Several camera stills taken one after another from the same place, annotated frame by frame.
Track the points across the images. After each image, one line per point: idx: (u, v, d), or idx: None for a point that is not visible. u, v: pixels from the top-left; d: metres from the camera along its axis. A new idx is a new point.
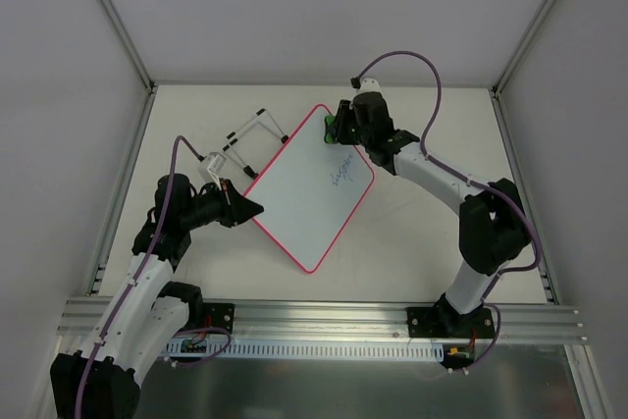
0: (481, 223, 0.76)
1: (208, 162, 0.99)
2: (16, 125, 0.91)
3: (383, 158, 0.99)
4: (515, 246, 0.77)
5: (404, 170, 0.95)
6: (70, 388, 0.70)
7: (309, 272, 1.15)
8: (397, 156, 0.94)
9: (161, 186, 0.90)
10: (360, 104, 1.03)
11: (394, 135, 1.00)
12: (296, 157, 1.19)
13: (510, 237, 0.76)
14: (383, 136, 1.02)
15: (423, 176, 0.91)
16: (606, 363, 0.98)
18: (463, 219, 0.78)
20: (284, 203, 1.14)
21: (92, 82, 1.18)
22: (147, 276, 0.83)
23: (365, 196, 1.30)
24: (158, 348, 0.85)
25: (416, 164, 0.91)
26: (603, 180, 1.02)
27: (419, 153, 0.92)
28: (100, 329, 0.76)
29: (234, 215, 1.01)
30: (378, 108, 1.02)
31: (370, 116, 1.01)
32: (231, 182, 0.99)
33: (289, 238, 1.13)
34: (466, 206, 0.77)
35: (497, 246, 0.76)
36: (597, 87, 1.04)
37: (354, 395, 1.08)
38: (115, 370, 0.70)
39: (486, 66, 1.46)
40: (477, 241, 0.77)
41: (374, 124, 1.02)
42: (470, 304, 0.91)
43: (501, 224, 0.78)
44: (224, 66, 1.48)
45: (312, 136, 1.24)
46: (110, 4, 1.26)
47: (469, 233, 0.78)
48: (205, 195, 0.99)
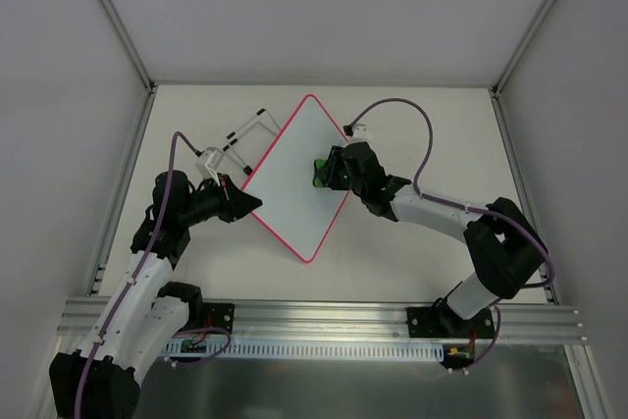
0: (490, 245, 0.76)
1: (205, 159, 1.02)
2: (16, 124, 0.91)
3: (381, 207, 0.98)
4: (534, 264, 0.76)
5: (404, 214, 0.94)
6: (70, 388, 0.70)
7: (307, 262, 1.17)
8: (392, 201, 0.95)
9: (159, 183, 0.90)
10: (349, 158, 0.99)
11: (389, 183, 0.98)
12: (294, 154, 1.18)
13: (526, 255, 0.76)
14: (377, 184, 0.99)
15: (423, 217, 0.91)
16: (606, 363, 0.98)
18: (472, 246, 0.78)
20: (284, 201, 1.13)
21: (92, 82, 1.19)
22: (145, 274, 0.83)
23: None
24: (158, 348, 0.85)
25: (413, 205, 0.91)
26: (603, 179, 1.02)
27: (413, 193, 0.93)
28: (99, 328, 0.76)
29: (233, 211, 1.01)
30: (368, 160, 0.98)
31: (361, 168, 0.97)
32: (229, 177, 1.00)
33: (290, 236, 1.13)
34: (470, 234, 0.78)
35: (514, 266, 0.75)
36: (597, 87, 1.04)
37: (354, 395, 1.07)
38: (115, 369, 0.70)
39: (486, 66, 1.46)
40: (492, 265, 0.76)
41: (367, 175, 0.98)
42: (472, 311, 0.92)
43: (513, 242, 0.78)
44: (224, 66, 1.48)
45: (306, 128, 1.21)
46: (110, 4, 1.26)
47: (482, 259, 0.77)
48: (204, 191, 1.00)
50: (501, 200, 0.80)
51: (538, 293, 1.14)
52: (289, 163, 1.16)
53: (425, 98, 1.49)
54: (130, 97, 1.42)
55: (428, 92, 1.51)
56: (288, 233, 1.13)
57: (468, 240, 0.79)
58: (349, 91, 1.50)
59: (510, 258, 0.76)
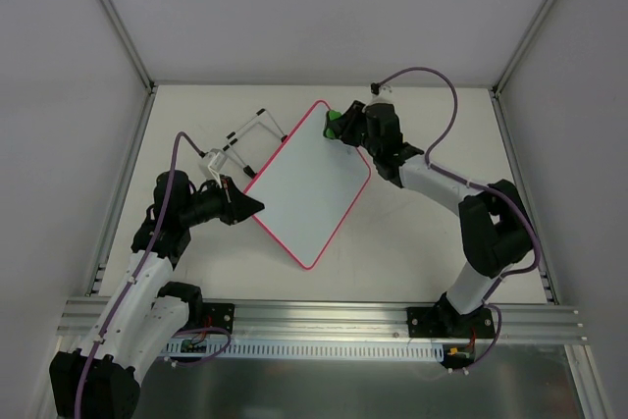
0: (480, 220, 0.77)
1: (208, 160, 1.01)
2: (16, 124, 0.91)
3: (390, 172, 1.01)
4: (521, 249, 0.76)
5: (409, 181, 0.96)
6: (70, 388, 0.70)
7: (307, 269, 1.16)
8: (401, 167, 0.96)
9: (160, 183, 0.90)
10: (373, 118, 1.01)
11: (402, 150, 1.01)
12: (295, 159, 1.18)
13: (515, 238, 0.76)
14: (391, 149, 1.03)
15: (428, 185, 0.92)
16: (606, 363, 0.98)
18: (463, 218, 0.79)
20: (285, 203, 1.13)
21: (92, 81, 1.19)
22: (146, 274, 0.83)
23: (362, 189, 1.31)
24: (158, 347, 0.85)
25: (420, 174, 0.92)
26: (604, 179, 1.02)
27: (423, 163, 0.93)
28: (99, 327, 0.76)
29: (234, 212, 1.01)
30: (390, 123, 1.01)
31: (382, 130, 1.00)
32: (231, 179, 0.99)
33: (289, 240, 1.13)
34: (465, 204, 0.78)
35: (500, 245, 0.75)
36: (597, 87, 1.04)
37: (354, 395, 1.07)
38: (115, 368, 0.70)
39: (486, 66, 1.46)
40: (478, 238, 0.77)
41: (385, 138, 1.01)
42: (469, 306, 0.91)
43: (505, 227, 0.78)
44: (224, 66, 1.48)
45: (313, 129, 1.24)
46: (111, 3, 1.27)
47: (470, 233, 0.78)
48: (206, 192, 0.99)
50: (501, 181, 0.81)
51: (539, 293, 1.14)
52: (291, 165, 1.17)
53: (427, 98, 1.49)
54: (130, 97, 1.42)
55: (429, 92, 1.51)
56: (288, 233, 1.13)
57: (461, 211, 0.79)
58: (348, 91, 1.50)
59: (498, 237, 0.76)
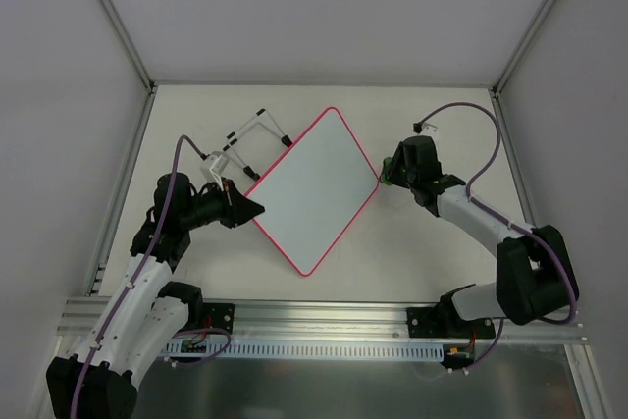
0: (519, 266, 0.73)
1: (210, 163, 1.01)
2: (16, 125, 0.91)
3: (427, 198, 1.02)
4: (559, 302, 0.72)
5: (447, 211, 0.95)
6: (66, 391, 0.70)
7: (304, 275, 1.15)
8: (441, 197, 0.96)
9: (161, 186, 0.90)
10: (409, 146, 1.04)
11: (442, 178, 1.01)
12: (302, 162, 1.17)
13: (553, 289, 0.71)
14: (430, 177, 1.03)
15: (464, 218, 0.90)
16: (605, 362, 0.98)
18: (500, 259, 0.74)
20: (286, 208, 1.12)
21: (92, 82, 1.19)
22: (144, 278, 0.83)
23: (370, 198, 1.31)
24: (157, 350, 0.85)
25: (458, 205, 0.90)
26: (605, 179, 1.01)
27: (463, 194, 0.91)
28: (97, 333, 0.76)
29: (234, 216, 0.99)
30: (426, 149, 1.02)
31: (417, 158, 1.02)
32: (232, 182, 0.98)
33: (288, 244, 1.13)
34: (505, 245, 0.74)
35: (537, 295, 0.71)
36: (598, 86, 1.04)
37: (354, 395, 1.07)
38: (110, 375, 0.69)
39: (486, 65, 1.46)
40: (514, 286, 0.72)
41: (422, 167, 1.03)
42: (469, 316, 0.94)
43: (544, 277, 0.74)
44: (223, 66, 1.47)
45: (323, 134, 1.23)
46: (110, 2, 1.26)
47: (505, 276, 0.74)
48: (206, 195, 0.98)
50: (548, 227, 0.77)
51: None
52: (294, 171, 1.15)
53: (426, 98, 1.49)
54: (130, 98, 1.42)
55: (430, 92, 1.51)
56: (288, 237, 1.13)
57: (498, 253, 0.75)
58: (348, 91, 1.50)
59: (536, 287, 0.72)
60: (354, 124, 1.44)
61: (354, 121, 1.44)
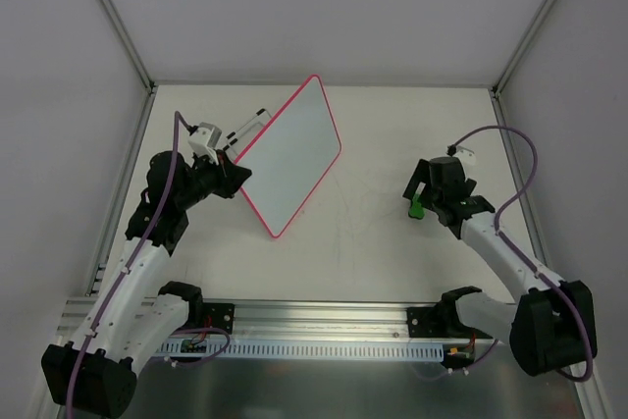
0: (541, 324, 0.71)
1: (202, 137, 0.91)
2: (16, 125, 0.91)
3: (449, 217, 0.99)
4: (574, 358, 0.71)
5: (470, 237, 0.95)
6: (63, 378, 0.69)
7: (275, 235, 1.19)
8: (467, 221, 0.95)
9: (154, 166, 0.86)
10: (436, 163, 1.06)
11: (469, 199, 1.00)
12: (290, 126, 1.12)
13: (570, 347, 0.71)
14: (455, 196, 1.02)
15: (487, 249, 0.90)
16: (605, 362, 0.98)
18: (521, 311, 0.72)
20: (269, 176, 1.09)
21: (92, 81, 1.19)
22: (139, 263, 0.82)
23: (335, 166, 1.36)
24: (155, 340, 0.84)
25: (485, 236, 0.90)
26: (605, 179, 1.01)
27: (492, 226, 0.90)
28: (92, 320, 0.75)
29: (230, 187, 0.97)
30: (452, 170, 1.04)
31: (443, 176, 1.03)
32: (226, 154, 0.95)
33: (266, 211, 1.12)
34: (529, 299, 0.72)
35: (553, 354, 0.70)
36: (598, 86, 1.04)
37: (354, 394, 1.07)
38: (106, 361, 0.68)
39: (487, 65, 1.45)
40: (533, 341, 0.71)
41: (446, 184, 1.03)
42: (470, 320, 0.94)
43: (564, 332, 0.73)
44: (224, 65, 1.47)
45: (311, 100, 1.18)
46: (110, 3, 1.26)
47: (523, 327, 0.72)
48: (198, 169, 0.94)
50: (577, 282, 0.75)
51: None
52: (283, 137, 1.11)
53: (426, 98, 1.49)
54: (130, 97, 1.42)
55: (429, 92, 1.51)
56: (265, 203, 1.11)
57: (521, 304, 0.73)
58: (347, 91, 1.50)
59: (553, 345, 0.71)
60: (354, 124, 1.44)
61: (354, 121, 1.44)
